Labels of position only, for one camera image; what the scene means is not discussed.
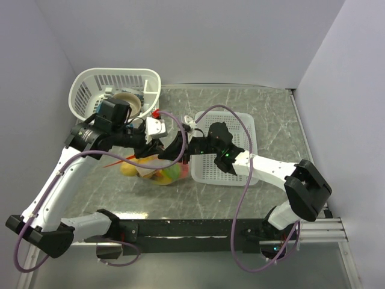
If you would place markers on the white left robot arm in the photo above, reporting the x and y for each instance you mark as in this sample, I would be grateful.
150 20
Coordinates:
42 224

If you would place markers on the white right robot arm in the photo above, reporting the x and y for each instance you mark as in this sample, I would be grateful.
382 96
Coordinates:
306 189

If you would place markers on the green fake vegetable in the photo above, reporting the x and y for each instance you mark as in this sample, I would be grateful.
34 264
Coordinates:
172 172

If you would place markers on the blue plate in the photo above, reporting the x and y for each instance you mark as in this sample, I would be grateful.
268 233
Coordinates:
97 108

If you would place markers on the pink fake peach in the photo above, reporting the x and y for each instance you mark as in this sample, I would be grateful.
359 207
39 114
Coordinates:
184 171

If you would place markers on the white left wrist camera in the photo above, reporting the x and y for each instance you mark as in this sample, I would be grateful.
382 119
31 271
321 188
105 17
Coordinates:
155 129

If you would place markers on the white rectangular perforated basket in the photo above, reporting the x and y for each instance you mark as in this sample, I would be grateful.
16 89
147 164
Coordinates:
203 168

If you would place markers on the white oval laundry basket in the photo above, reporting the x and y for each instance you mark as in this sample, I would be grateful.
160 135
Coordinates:
94 85

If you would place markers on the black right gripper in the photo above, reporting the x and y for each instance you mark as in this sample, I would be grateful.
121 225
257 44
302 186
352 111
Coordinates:
174 150

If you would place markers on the yellow fake lemon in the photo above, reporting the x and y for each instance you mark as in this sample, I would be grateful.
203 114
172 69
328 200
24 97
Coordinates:
129 170

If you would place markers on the clear zip top bag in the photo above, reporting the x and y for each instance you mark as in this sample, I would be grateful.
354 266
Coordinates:
153 161

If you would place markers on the beige bowl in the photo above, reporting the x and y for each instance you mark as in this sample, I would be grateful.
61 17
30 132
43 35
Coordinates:
132 100

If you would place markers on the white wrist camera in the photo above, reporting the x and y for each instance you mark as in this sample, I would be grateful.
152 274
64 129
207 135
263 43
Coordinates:
189 123
155 129

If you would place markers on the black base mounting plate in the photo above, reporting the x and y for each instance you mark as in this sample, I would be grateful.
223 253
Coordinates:
198 235

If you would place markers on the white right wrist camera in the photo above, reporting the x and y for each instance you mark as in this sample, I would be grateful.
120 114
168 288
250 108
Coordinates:
189 123

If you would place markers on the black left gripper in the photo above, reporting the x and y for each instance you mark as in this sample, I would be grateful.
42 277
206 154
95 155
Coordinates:
147 150

